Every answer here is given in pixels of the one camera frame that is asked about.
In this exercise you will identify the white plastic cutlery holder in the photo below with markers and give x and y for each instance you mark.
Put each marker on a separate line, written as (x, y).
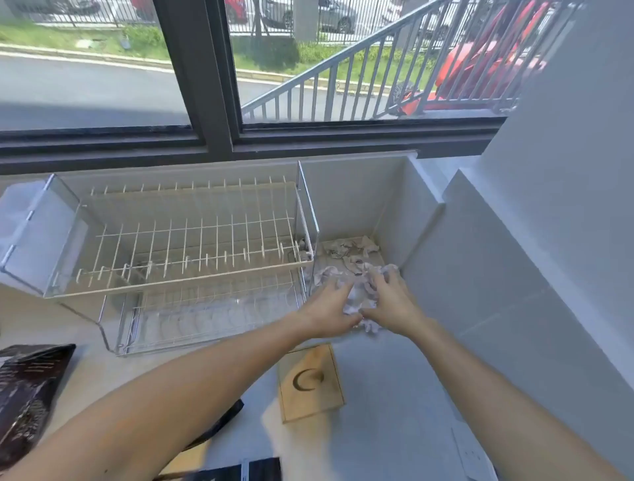
(34, 233)

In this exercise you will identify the black metal fence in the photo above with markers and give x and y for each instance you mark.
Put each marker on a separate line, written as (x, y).
(74, 10)

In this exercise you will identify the dark window frame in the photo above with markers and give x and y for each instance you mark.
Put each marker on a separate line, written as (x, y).
(218, 99)

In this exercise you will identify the person's left hand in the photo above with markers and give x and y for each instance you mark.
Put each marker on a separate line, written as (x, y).
(327, 312)

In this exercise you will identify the dark brown coffee bag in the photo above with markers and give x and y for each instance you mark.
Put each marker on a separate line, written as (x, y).
(29, 396)

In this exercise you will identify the grey concrete fence pillar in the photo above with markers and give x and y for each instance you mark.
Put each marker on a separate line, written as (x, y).
(305, 20)

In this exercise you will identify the green tree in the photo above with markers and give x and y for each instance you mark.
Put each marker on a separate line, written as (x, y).
(257, 20)

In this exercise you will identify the person's left forearm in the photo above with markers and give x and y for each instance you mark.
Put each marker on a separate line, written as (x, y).
(173, 396)

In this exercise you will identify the white paper scraps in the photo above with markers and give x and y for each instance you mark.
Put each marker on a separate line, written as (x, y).
(346, 252)

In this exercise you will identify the grey car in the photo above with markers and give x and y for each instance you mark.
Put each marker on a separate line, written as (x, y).
(337, 17)

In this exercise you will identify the wooden tissue box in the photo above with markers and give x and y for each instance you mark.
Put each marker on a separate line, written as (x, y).
(312, 396)

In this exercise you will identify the person's right forearm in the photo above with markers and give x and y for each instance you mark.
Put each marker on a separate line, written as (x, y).
(495, 396)

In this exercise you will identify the grey metal stair railing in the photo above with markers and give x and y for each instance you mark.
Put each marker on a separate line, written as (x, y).
(346, 54)

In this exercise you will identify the red car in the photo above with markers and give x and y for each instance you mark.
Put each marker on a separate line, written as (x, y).
(237, 10)

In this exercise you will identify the white countertop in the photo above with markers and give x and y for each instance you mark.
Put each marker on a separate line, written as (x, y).
(396, 396)

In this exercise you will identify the person's right hand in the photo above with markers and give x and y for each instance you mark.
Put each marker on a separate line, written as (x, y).
(396, 309)

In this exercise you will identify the red machine outdoors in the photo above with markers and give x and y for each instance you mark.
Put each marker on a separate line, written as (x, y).
(470, 59)

